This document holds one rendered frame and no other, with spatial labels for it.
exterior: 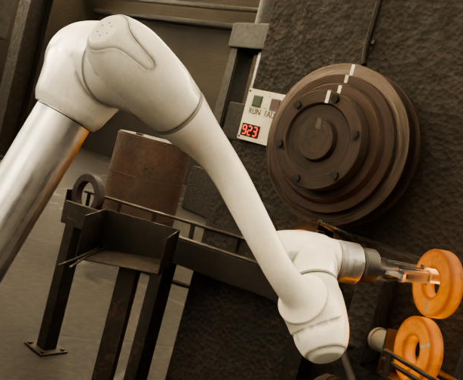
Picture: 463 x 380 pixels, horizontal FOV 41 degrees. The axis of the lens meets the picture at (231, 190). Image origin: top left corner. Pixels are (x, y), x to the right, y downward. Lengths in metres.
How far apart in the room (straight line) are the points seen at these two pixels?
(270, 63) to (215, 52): 8.59
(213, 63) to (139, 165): 6.34
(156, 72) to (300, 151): 0.89
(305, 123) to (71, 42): 0.87
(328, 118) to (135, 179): 2.96
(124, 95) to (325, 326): 0.55
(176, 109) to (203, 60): 9.96
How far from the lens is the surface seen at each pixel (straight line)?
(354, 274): 1.34
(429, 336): 1.45
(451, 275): 1.42
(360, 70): 1.83
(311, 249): 1.27
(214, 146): 1.04
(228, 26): 10.32
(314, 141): 1.74
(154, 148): 4.54
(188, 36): 11.34
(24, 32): 8.42
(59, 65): 1.07
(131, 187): 4.58
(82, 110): 1.06
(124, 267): 1.92
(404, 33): 1.98
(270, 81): 2.19
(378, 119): 1.73
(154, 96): 0.95
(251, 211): 1.09
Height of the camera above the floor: 1.07
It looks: 5 degrees down
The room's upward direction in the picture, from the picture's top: 15 degrees clockwise
